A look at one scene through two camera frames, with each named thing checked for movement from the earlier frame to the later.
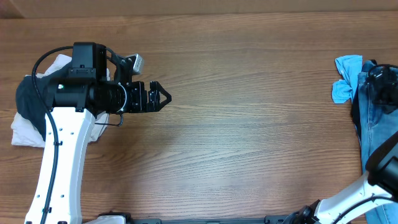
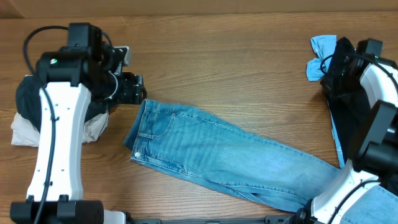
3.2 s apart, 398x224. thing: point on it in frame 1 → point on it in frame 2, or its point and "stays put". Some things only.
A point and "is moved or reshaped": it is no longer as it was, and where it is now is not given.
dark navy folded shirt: (30, 102) stays put
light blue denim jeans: (377, 128) is moved or reshaped
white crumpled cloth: (23, 134) stays put
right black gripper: (377, 79) → (327, 82)
